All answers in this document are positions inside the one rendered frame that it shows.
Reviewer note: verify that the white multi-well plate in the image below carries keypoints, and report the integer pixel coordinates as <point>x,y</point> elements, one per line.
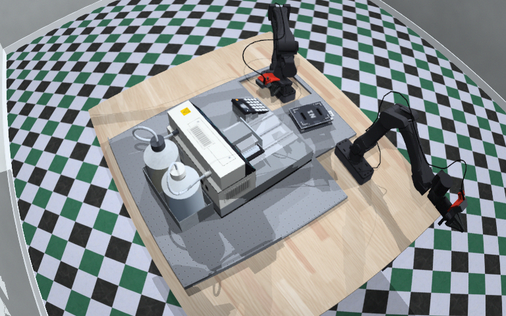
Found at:
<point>251,151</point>

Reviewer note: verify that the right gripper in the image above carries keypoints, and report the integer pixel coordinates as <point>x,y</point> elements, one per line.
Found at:
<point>276,77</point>

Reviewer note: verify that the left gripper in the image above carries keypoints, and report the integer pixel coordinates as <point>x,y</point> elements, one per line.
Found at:
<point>445,208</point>

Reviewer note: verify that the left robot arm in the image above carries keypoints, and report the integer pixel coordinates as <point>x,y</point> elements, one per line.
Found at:
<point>398,116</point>

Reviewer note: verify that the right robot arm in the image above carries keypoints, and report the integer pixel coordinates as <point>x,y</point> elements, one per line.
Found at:
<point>284,49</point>

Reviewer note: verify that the dark grey rectangular frame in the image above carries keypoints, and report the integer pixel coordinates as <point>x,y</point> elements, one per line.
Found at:
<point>310,116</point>

